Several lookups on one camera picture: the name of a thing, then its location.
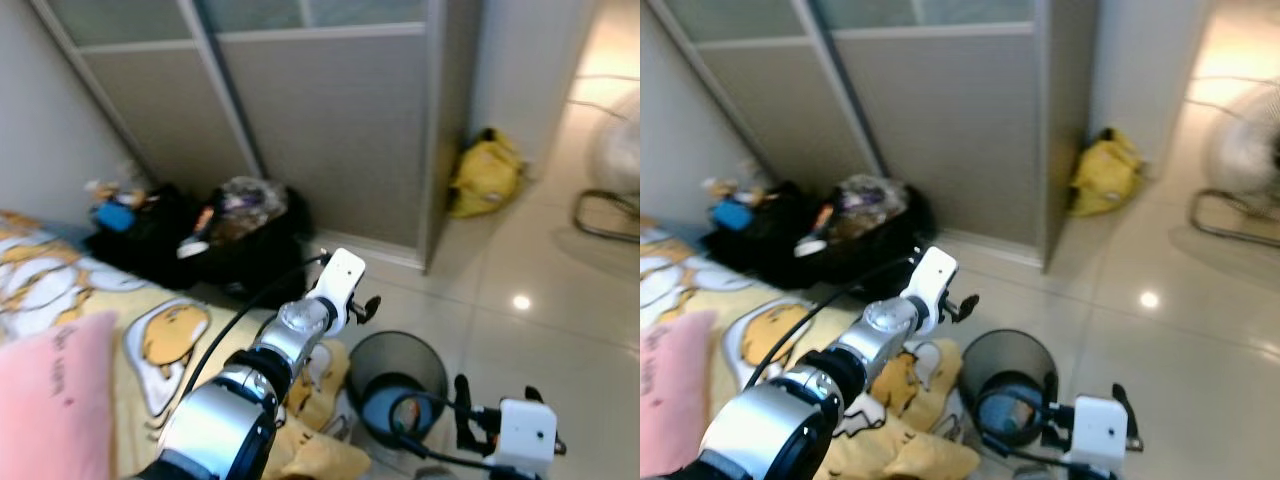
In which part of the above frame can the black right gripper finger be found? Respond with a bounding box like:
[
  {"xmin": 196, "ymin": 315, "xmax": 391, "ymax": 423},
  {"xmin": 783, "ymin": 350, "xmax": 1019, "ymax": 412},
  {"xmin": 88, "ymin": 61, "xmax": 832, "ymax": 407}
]
[
  {"xmin": 455, "ymin": 375, "xmax": 482, "ymax": 456},
  {"xmin": 1112, "ymin": 383, "xmax": 1143, "ymax": 453},
  {"xmin": 524, "ymin": 387, "xmax": 567, "ymax": 456},
  {"xmin": 1040, "ymin": 373, "xmax": 1062, "ymax": 448}
]

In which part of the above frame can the pink pillow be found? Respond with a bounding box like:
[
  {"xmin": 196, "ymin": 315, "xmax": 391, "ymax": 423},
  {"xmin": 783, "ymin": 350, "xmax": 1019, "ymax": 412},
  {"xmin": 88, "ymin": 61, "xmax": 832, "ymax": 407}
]
[
  {"xmin": 640, "ymin": 310, "xmax": 720, "ymax": 480},
  {"xmin": 0, "ymin": 310, "xmax": 120, "ymax": 480}
]

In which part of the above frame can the black mesh wastebasket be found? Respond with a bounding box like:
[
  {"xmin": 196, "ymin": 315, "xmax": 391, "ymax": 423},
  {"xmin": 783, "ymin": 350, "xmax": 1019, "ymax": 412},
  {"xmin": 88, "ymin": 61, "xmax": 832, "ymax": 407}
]
[
  {"xmin": 957, "ymin": 328, "xmax": 1062, "ymax": 449},
  {"xmin": 344, "ymin": 330, "xmax": 450, "ymax": 452}
]

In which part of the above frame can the black bag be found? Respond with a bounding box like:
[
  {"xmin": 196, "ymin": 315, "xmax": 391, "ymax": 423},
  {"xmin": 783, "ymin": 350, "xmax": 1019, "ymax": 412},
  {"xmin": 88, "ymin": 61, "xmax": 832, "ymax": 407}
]
[
  {"xmin": 193, "ymin": 178, "xmax": 314, "ymax": 303},
  {"xmin": 700, "ymin": 183, "xmax": 816, "ymax": 287},
  {"xmin": 85, "ymin": 183, "xmax": 203, "ymax": 291},
  {"xmin": 800, "ymin": 178, "xmax": 937, "ymax": 301}
]

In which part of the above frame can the crumpled clear plastic bag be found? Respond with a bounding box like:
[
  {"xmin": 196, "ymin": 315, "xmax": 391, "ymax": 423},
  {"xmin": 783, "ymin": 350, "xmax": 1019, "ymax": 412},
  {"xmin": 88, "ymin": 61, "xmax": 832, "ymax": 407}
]
[
  {"xmin": 838, "ymin": 174, "xmax": 910, "ymax": 241},
  {"xmin": 214, "ymin": 176, "xmax": 290, "ymax": 242}
]

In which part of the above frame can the white and red packet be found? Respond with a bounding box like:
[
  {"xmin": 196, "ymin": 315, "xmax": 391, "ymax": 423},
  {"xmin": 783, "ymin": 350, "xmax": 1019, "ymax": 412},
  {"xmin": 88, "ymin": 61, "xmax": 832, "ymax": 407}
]
[
  {"xmin": 177, "ymin": 204, "xmax": 217, "ymax": 260},
  {"xmin": 794, "ymin": 204, "xmax": 834, "ymax": 259}
]

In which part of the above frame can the grey sliding door wardrobe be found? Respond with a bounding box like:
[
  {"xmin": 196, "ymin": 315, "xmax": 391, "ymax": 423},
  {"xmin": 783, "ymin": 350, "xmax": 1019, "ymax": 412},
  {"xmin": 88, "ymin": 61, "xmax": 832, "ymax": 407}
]
[
  {"xmin": 30, "ymin": 0, "xmax": 483, "ymax": 276},
  {"xmin": 665, "ymin": 0, "xmax": 1101, "ymax": 273}
]

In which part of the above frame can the yellow bag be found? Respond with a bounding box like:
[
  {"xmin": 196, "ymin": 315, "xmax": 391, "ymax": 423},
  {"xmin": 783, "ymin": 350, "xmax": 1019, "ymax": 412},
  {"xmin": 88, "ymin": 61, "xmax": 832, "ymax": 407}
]
[
  {"xmin": 447, "ymin": 127, "xmax": 527, "ymax": 219},
  {"xmin": 1068, "ymin": 127, "xmax": 1147, "ymax": 219}
]

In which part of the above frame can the yellow cartoon egg blanket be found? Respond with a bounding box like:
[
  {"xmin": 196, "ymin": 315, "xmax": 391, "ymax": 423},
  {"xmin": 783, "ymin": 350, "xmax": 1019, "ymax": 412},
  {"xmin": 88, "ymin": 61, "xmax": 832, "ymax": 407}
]
[
  {"xmin": 0, "ymin": 210, "xmax": 373, "ymax": 480},
  {"xmin": 640, "ymin": 215, "xmax": 983, "ymax": 480}
]

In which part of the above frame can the small blue item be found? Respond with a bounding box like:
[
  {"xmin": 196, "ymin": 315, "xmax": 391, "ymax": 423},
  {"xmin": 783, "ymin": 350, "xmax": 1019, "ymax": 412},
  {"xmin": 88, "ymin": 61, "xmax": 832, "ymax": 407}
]
[
  {"xmin": 710, "ymin": 200, "xmax": 754, "ymax": 232},
  {"xmin": 94, "ymin": 202, "xmax": 137, "ymax": 234}
]

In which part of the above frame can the white floor fan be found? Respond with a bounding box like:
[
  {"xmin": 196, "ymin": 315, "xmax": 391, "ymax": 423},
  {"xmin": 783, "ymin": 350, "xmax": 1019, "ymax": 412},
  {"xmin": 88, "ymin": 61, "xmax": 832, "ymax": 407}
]
[
  {"xmin": 1187, "ymin": 80, "xmax": 1280, "ymax": 250},
  {"xmin": 571, "ymin": 75, "xmax": 641, "ymax": 245}
]

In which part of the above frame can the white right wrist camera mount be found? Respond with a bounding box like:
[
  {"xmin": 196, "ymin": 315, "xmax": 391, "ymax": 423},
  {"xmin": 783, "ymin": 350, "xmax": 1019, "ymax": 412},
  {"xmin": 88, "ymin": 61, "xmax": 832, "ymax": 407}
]
[
  {"xmin": 1071, "ymin": 396, "xmax": 1130, "ymax": 472},
  {"xmin": 496, "ymin": 399, "xmax": 559, "ymax": 477}
]

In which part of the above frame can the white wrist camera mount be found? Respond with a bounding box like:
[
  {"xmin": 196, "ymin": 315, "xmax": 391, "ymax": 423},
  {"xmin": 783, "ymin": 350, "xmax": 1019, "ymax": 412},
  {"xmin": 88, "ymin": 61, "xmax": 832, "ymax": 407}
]
[
  {"xmin": 902, "ymin": 246, "xmax": 960, "ymax": 336},
  {"xmin": 496, "ymin": 399, "xmax": 559, "ymax": 477},
  {"xmin": 1071, "ymin": 396, "xmax": 1130, "ymax": 472},
  {"xmin": 309, "ymin": 247, "xmax": 368, "ymax": 337}
]

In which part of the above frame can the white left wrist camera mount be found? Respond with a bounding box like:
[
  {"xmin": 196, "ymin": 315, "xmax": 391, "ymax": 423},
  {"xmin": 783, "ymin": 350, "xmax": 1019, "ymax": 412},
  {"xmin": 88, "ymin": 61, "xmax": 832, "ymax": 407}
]
[
  {"xmin": 902, "ymin": 246, "xmax": 960, "ymax": 336},
  {"xmin": 309, "ymin": 247, "xmax": 368, "ymax": 337}
]

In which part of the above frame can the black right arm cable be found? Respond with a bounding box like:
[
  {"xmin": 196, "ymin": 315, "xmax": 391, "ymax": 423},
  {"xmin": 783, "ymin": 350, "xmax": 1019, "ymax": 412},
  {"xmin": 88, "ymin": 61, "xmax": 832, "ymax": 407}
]
[
  {"xmin": 974, "ymin": 390, "xmax": 1093, "ymax": 477},
  {"xmin": 387, "ymin": 390, "xmax": 523, "ymax": 478}
]

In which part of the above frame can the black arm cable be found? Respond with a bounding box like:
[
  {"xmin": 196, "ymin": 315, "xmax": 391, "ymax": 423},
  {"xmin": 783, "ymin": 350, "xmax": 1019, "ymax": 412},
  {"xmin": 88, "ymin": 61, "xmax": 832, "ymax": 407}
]
[
  {"xmin": 180, "ymin": 254, "xmax": 332, "ymax": 401},
  {"xmin": 974, "ymin": 390, "xmax": 1093, "ymax": 477},
  {"xmin": 387, "ymin": 390, "xmax": 523, "ymax": 478},
  {"xmin": 744, "ymin": 254, "xmax": 922, "ymax": 393}
]

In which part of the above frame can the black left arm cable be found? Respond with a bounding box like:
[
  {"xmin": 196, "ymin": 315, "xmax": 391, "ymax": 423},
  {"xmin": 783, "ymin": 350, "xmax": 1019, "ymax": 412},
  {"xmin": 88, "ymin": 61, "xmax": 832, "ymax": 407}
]
[
  {"xmin": 744, "ymin": 254, "xmax": 922, "ymax": 393},
  {"xmin": 180, "ymin": 254, "xmax": 332, "ymax": 401}
]

